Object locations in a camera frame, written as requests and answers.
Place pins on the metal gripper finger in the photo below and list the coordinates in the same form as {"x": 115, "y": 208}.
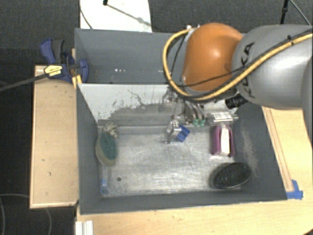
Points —
{"x": 168, "y": 134}
{"x": 177, "y": 131}

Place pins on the small blue block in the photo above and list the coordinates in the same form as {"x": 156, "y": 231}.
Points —
{"x": 185, "y": 132}

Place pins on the grey metal bin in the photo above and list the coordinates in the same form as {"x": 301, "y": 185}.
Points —
{"x": 156, "y": 160}

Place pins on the clear plastic box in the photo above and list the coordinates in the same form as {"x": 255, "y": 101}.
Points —
{"x": 222, "y": 118}

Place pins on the purple and white packet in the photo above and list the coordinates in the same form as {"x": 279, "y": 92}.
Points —
{"x": 223, "y": 141}

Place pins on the grey speckled lump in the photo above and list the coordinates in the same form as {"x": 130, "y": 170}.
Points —
{"x": 111, "y": 129}

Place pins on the black oval disc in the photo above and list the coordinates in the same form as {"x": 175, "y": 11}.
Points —
{"x": 232, "y": 175}

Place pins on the clear tube with blue tip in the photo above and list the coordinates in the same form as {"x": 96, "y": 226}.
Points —
{"x": 104, "y": 180}

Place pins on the pale wood board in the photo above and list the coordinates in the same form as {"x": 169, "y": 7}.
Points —
{"x": 53, "y": 141}

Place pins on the black cylinder on white bracket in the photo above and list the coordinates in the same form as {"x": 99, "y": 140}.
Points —
{"x": 235, "y": 101}

